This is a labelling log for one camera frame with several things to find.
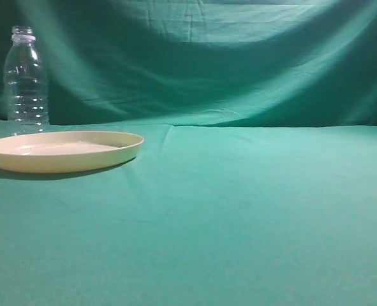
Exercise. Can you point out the green cloth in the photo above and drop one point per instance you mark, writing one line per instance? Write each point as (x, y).
(257, 179)

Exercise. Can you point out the clear empty plastic bottle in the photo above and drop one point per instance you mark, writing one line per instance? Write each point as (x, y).
(26, 84)

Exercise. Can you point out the cream plastic plate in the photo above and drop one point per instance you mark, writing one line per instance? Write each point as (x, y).
(67, 151)

